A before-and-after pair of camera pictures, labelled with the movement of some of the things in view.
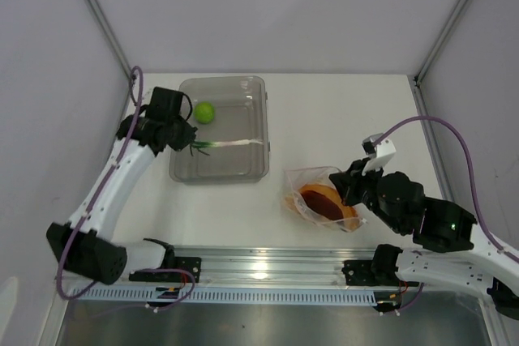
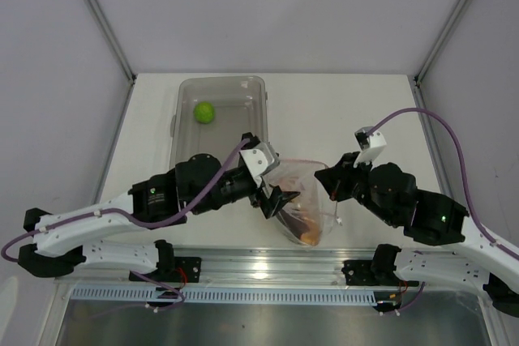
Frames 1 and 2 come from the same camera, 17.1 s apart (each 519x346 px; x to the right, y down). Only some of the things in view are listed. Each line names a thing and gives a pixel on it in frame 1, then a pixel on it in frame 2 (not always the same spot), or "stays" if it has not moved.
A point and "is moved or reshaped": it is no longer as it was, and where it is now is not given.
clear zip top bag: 311,193 is moved or reshaped
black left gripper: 187,137 -> 277,198
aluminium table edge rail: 272,266 stays
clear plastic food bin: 231,147 stays
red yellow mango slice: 327,203 -> 307,230
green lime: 203,113 stays
